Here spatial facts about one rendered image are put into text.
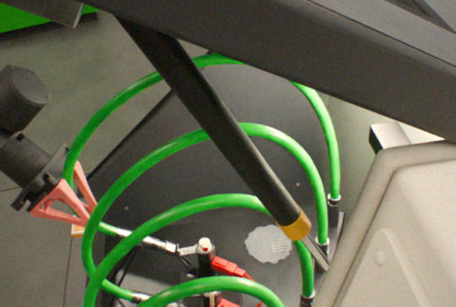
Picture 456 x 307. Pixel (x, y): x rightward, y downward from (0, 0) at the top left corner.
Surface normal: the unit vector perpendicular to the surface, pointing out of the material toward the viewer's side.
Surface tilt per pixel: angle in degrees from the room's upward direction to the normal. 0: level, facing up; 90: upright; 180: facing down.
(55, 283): 0
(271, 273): 0
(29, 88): 48
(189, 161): 90
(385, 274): 76
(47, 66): 0
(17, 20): 90
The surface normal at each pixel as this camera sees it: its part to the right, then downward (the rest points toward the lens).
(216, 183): 0.14, 0.59
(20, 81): 0.69, -0.62
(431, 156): 0.05, -0.14
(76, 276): -0.06, -0.79
